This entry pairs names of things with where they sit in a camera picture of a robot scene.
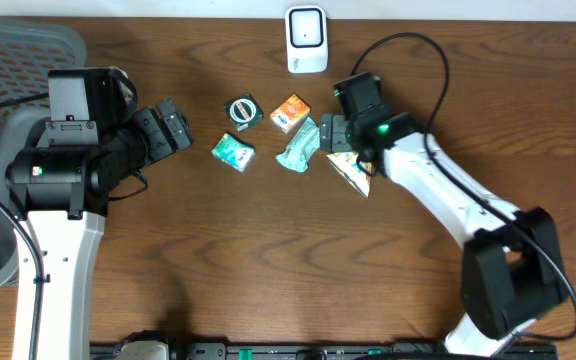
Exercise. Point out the teal long snack packet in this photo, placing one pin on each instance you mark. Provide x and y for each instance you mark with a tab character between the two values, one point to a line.
301	148

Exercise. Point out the white barcode scanner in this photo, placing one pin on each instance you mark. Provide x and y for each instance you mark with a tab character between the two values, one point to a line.
306	39

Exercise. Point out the orange small snack box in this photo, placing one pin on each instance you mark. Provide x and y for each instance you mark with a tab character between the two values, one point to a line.
290	113

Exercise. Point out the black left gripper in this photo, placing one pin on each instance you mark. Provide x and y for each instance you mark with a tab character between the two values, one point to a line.
153	133

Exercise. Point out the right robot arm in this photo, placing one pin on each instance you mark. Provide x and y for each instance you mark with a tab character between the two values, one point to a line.
512	268

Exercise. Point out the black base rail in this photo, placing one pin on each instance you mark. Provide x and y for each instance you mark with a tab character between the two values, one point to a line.
158	345

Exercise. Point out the yellow snack chip bag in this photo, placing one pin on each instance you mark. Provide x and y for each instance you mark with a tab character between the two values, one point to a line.
345	163

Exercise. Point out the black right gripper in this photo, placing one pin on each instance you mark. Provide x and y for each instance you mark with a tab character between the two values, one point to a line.
330	132

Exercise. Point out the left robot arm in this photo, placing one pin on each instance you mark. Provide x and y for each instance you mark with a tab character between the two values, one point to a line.
61	187

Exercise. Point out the dark green round-label box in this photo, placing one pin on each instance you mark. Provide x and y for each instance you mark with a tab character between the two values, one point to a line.
244	112

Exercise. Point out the teal small snack packet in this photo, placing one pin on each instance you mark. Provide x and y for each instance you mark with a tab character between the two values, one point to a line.
234	153

